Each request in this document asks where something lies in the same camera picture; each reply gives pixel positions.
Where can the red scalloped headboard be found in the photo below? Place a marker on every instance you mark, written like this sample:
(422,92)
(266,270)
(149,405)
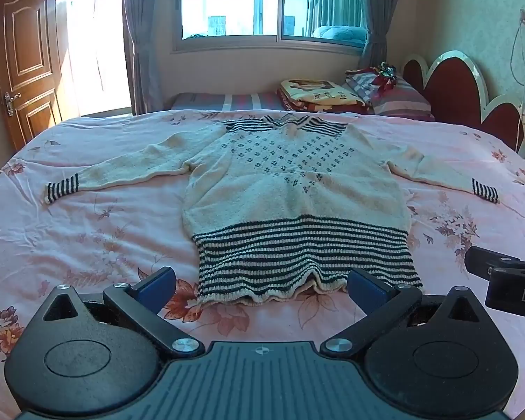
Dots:
(455,92)

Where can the blue quilt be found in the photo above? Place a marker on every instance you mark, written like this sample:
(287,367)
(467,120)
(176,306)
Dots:
(341,35)

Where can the pink floral bedsheet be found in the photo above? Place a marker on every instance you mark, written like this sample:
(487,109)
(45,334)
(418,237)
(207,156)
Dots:
(92,236)

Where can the folded plaid cloth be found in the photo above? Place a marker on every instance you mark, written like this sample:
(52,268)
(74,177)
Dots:
(358,85)

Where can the striped mattress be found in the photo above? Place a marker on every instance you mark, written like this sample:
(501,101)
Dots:
(210,100)

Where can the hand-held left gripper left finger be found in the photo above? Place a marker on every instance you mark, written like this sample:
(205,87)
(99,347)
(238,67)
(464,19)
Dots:
(158,289)

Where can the striped pillow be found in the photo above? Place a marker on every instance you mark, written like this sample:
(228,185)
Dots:
(400,100)

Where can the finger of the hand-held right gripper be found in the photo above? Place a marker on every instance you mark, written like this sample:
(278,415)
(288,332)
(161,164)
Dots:
(481,260)

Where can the grey curtain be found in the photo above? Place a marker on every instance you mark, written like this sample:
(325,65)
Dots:
(378,13)
(142,30)

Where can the cream striped knit sweater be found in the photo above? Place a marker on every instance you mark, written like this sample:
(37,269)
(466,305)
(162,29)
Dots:
(288,192)

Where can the red ribbon decoration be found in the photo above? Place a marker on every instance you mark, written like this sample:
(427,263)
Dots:
(387,74)

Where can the sliding glass window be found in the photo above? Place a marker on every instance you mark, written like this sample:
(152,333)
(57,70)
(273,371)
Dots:
(232,4)

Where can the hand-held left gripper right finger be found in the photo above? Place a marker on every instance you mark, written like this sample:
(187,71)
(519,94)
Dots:
(366,292)

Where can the folded printed blanket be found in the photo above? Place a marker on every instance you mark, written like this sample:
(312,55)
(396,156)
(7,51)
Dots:
(319,94)

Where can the brown wooden door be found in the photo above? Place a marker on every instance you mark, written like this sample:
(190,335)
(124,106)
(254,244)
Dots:
(26,52)

